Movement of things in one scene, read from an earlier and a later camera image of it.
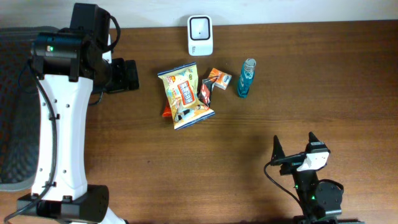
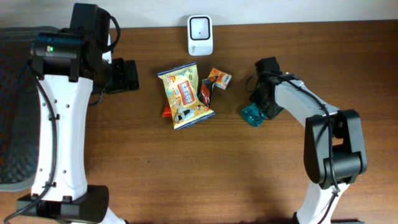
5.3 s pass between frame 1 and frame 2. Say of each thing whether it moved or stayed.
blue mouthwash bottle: moved
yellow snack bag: stayed
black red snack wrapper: stayed
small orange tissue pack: stayed
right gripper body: moved
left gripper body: stayed
